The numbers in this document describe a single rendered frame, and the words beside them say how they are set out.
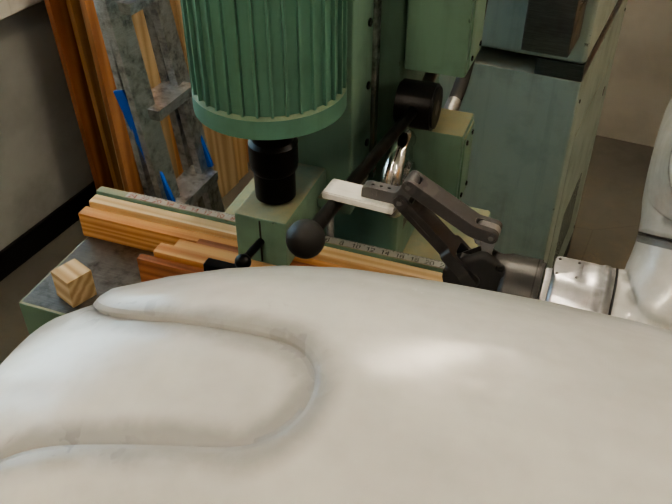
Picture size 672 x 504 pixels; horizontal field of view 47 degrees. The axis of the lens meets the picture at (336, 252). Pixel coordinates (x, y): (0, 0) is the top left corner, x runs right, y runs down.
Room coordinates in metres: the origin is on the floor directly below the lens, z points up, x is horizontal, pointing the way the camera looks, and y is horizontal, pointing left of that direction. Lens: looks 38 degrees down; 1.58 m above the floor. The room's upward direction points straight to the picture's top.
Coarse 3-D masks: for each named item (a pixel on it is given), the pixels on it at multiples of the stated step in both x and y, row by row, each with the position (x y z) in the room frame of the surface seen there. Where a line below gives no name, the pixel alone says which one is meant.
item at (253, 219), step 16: (304, 176) 0.86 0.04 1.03; (320, 176) 0.86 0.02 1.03; (304, 192) 0.82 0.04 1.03; (320, 192) 0.86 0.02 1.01; (240, 208) 0.78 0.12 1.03; (256, 208) 0.78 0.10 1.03; (272, 208) 0.78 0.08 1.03; (288, 208) 0.78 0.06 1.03; (304, 208) 0.80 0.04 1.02; (320, 208) 0.86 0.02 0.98; (240, 224) 0.77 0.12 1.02; (256, 224) 0.76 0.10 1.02; (272, 224) 0.76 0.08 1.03; (288, 224) 0.76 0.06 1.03; (240, 240) 0.77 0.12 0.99; (272, 240) 0.76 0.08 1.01; (256, 256) 0.77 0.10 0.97; (272, 256) 0.76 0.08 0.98; (288, 256) 0.75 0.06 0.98
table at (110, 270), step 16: (96, 240) 0.90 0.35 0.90; (80, 256) 0.86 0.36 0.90; (96, 256) 0.86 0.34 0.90; (112, 256) 0.86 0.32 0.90; (128, 256) 0.86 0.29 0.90; (96, 272) 0.82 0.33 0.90; (112, 272) 0.82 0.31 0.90; (128, 272) 0.82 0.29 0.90; (48, 288) 0.79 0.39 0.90; (96, 288) 0.79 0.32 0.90; (32, 304) 0.76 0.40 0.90; (48, 304) 0.76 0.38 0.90; (64, 304) 0.76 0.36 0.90; (80, 304) 0.76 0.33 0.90; (32, 320) 0.76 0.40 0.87; (48, 320) 0.75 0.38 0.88
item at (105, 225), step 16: (96, 208) 0.92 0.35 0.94; (96, 224) 0.90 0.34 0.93; (112, 224) 0.89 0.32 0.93; (128, 224) 0.88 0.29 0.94; (144, 224) 0.88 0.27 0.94; (160, 224) 0.88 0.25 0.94; (112, 240) 0.89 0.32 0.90; (128, 240) 0.88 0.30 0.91; (144, 240) 0.87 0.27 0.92; (160, 240) 0.86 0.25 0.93; (176, 240) 0.85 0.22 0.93; (192, 240) 0.84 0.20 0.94; (224, 240) 0.84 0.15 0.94
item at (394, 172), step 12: (408, 132) 0.89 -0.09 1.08; (396, 144) 0.87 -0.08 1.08; (408, 144) 0.87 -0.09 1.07; (396, 156) 0.85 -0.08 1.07; (408, 156) 0.88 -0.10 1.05; (384, 168) 0.85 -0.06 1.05; (396, 168) 0.84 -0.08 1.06; (408, 168) 0.87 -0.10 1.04; (384, 180) 0.84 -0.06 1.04; (396, 180) 0.83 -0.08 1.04; (396, 216) 0.85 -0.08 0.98
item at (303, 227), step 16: (416, 80) 0.90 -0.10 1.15; (432, 80) 0.93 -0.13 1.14; (400, 96) 0.88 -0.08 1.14; (416, 96) 0.87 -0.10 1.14; (432, 96) 0.87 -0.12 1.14; (400, 112) 0.87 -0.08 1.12; (416, 112) 0.86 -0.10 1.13; (432, 112) 0.86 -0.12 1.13; (400, 128) 0.80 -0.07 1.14; (416, 128) 0.88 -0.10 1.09; (432, 128) 0.87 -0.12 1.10; (384, 144) 0.74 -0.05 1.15; (368, 160) 0.70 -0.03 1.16; (352, 176) 0.66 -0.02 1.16; (336, 208) 0.59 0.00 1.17; (304, 224) 0.54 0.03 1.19; (320, 224) 0.56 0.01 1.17; (288, 240) 0.53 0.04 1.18; (304, 240) 0.52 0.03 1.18; (320, 240) 0.53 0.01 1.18; (304, 256) 0.52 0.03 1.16
